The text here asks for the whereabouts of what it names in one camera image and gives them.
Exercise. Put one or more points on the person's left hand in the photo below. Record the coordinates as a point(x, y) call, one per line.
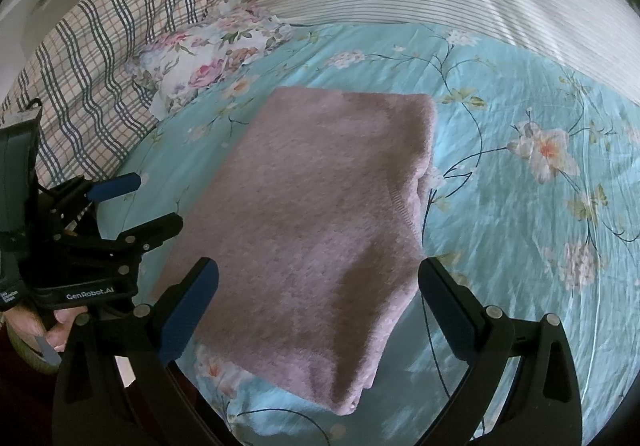
point(47, 326)

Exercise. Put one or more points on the teal floral bed sheet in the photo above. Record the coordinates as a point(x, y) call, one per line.
point(525, 226)

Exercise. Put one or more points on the mauve knit sweater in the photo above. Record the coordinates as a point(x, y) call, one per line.
point(310, 226)

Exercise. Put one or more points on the white pink floral pillow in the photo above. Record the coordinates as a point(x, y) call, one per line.
point(210, 60)

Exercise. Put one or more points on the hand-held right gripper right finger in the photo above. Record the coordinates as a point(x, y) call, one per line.
point(452, 313)

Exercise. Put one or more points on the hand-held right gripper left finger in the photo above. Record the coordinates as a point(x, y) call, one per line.
point(187, 313)

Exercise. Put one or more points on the plaid checked blanket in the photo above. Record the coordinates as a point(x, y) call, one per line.
point(100, 50)

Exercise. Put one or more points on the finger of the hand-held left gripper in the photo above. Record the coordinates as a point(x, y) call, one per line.
point(150, 228)
point(117, 187)

